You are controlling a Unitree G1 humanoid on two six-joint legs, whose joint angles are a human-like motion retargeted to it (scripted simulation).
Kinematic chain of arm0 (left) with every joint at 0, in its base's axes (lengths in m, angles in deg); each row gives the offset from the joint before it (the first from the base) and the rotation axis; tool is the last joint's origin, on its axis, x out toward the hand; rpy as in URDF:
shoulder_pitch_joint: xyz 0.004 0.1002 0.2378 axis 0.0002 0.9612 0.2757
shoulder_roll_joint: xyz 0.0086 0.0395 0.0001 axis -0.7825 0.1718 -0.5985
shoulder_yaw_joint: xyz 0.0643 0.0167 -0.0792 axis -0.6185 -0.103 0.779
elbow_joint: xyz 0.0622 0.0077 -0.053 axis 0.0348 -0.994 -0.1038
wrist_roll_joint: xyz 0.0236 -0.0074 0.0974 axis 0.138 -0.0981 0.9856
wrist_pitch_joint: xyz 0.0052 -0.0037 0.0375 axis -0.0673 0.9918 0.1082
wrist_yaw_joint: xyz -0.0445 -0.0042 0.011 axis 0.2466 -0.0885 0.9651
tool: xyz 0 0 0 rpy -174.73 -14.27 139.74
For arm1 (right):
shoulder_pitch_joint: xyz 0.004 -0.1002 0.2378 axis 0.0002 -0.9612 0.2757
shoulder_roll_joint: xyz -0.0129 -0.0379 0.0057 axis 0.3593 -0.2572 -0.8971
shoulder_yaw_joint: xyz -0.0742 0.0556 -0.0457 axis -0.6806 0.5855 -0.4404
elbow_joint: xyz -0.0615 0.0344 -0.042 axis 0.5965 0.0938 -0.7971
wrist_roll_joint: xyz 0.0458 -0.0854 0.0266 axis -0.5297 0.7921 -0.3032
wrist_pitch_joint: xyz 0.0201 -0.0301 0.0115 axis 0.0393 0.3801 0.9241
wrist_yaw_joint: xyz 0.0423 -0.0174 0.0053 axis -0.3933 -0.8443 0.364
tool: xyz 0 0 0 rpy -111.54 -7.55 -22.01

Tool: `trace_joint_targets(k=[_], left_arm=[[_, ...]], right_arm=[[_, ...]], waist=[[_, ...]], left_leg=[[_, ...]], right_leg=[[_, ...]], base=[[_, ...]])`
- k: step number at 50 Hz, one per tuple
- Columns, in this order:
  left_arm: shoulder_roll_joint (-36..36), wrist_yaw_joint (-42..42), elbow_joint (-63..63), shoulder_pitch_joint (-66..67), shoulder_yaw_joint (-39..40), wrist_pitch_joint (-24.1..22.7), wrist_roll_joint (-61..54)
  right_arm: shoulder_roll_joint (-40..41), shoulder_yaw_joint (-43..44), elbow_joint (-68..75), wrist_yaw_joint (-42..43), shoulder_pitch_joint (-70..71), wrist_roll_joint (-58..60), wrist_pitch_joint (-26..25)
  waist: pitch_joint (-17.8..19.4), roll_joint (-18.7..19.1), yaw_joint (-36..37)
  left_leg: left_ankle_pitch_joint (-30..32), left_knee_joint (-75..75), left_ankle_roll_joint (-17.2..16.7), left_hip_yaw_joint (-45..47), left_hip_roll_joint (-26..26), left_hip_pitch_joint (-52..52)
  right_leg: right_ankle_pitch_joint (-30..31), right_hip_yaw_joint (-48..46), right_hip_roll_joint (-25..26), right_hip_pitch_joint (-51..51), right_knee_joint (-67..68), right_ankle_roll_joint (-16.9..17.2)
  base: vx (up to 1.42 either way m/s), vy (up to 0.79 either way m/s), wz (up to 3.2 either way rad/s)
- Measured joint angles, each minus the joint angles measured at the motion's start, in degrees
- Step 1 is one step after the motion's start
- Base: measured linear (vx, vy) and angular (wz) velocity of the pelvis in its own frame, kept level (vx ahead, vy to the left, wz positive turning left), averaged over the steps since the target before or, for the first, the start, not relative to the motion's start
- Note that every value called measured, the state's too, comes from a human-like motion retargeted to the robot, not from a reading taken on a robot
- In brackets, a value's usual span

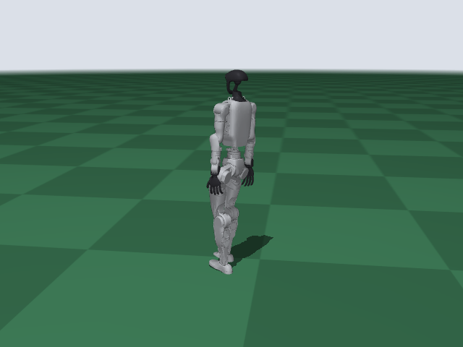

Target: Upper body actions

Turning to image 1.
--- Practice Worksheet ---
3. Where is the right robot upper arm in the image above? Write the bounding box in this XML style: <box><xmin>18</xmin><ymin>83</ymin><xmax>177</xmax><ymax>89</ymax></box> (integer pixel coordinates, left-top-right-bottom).
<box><xmin>248</xmin><ymin>102</ymin><xmax>257</xmax><ymax>140</ymax></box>

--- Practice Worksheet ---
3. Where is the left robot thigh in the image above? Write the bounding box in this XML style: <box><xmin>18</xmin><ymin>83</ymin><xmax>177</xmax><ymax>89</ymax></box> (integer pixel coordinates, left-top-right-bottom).
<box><xmin>209</xmin><ymin>165</ymin><xmax>232</xmax><ymax>228</ymax></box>

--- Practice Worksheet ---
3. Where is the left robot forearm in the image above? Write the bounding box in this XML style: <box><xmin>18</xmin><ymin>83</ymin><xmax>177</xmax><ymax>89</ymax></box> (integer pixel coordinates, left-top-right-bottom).
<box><xmin>210</xmin><ymin>134</ymin><xmax>222</xmax><ymax>173</ymax></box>

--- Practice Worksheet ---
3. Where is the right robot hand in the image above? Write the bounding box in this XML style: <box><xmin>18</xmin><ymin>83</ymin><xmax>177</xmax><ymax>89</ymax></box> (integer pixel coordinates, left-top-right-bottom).
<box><xmin>241</xmin><ymin>159</ymin><xmax>254</xmax><ymax>186</ymax></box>

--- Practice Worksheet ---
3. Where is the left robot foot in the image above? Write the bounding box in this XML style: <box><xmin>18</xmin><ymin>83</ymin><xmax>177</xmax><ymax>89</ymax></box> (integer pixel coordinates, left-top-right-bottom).
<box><xmin>209</xmin><ymin>260</ymin><xmax>233</xmax><ymax>274</ymax></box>

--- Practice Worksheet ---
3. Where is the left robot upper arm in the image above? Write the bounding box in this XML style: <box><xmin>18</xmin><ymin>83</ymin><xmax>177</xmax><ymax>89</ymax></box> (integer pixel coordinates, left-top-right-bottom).
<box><xmin>209</xmin><ymin>103</ymin><xmax>230</xmax><ymax>144</ymax></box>

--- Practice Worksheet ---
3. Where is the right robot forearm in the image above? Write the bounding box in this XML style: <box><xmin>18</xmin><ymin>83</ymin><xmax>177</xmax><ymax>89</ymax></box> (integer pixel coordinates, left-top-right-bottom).
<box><xmin>244</xmin><ymin>139</ymin><xmax>255</xmax><ymax>166</ymax></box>

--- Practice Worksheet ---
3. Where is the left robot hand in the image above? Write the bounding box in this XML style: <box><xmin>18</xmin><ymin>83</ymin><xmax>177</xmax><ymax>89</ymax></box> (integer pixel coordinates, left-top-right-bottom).
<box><xmin>206</xmin><ymin>166</ymin><xmax>223</xmax><ymax>195</ymax></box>

